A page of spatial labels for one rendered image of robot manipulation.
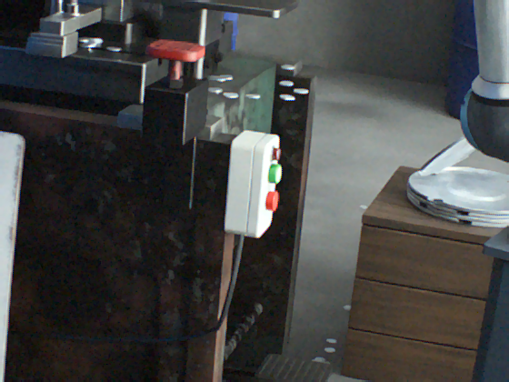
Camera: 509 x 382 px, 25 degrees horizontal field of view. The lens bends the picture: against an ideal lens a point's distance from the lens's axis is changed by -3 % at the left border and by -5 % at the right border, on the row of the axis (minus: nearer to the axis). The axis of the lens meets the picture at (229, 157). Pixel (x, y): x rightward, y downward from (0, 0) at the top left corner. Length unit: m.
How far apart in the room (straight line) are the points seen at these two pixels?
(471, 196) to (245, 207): 0.80
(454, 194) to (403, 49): 2.89
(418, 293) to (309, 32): 3.11
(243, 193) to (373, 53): 3.63
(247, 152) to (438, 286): 0.75
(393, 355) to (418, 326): 0.08
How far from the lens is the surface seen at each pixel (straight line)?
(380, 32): 5.21
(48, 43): 1.72
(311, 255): 3.01
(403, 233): 2.24
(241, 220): 1.64
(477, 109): 1.92
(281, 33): 5.30
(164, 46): 1.54
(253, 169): 1.62
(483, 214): 2.27
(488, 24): 1.85
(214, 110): 1.74
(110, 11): 1.86
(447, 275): 2.25
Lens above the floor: 1.06
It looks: 16 degrees down
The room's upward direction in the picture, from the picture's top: 5 degrees clockwise
